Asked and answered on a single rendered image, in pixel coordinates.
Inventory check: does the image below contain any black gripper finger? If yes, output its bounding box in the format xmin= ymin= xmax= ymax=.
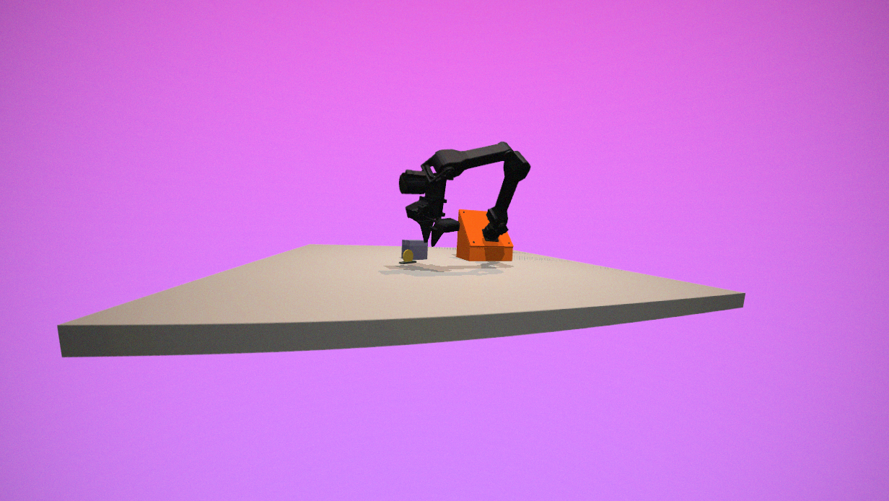
xmin=416 ymin=220 xmax=434 ymax=243
xmin=429 ymin=226 xmax=443 ymax=247

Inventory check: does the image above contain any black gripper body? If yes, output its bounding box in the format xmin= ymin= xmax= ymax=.
xmin=419 ymin=194 xmax=460 ymax=233

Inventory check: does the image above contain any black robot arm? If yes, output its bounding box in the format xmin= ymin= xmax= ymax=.
xmin=399 ymin=141 xmax=530 ymax=242

